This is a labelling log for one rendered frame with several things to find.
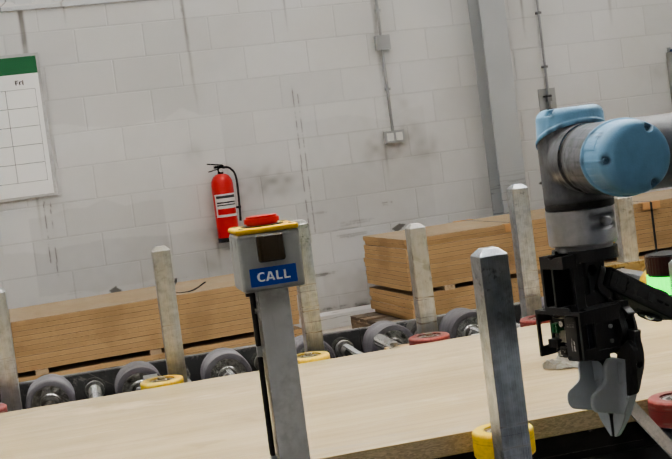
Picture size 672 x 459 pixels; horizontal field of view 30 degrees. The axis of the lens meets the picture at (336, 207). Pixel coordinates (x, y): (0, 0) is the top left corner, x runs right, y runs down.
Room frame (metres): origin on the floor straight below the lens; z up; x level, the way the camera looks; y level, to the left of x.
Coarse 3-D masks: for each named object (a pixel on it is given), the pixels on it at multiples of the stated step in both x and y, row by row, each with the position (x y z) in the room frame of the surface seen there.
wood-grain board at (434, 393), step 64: (640, 320) 2.32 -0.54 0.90; (192, 384) 2.25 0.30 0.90; (256, 384) 2.17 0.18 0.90; (320, 384) 2.09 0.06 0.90; (384, 384) 2.02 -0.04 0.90; (448, 384) 1.96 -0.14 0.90; (0, 448) 1.91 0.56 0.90; (64, 448) 1.85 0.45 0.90; (128, 448) 1.80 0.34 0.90; (192, 448) 1.74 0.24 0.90; (256, 448) 1.70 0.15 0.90; (320, 448) 1.65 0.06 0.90; (384, 448) 1.62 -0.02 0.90; (448, 448) 1.63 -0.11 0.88
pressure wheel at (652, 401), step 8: (664, 392) 1.69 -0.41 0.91; (648, 400) 1.66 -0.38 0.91; (656, 400) 1.65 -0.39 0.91; (664, 400) 1.65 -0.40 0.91; (648, 408) 1.67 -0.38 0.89; (656, 408) 1.64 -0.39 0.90; (664, 408) 1.63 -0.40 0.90; (656, 416) 1.64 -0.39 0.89; (664, 416) 1.63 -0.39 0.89; (664, 424) 1.63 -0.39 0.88
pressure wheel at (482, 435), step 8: (488, 424) 1.64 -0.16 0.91; (528, 424) 1.61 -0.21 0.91; (472, 432) 1.61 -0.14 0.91; (480, 432) 1.60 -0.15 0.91; (488, 432) 1.60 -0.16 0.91; (480, 440) 1.59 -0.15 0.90; (488, 440) 1.58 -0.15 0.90; (480, 448) 1.59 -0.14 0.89; (488, 448) 1.58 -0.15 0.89; (480, 456) 1.59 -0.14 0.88; (488, 456) 1.58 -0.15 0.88
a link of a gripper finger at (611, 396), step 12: (612, 360) 1.34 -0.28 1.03; (624, 360) 1.34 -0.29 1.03; (612, 372) 1.34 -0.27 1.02; (624, 372) 1.34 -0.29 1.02; (612, 384) 1.34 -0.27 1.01; (624, 384) 1.35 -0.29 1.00; (600, 396) 1.33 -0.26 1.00; (612, 396) 1.34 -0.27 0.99; (624, 396) 1.35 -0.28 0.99; (636, 396) 1.35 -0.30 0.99; (600, 408) 1.33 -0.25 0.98; (612, 408) 1.34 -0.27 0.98; (624, 408) 1.35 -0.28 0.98; (612, 420) 1.37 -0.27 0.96; (624, 420) 1.35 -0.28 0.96
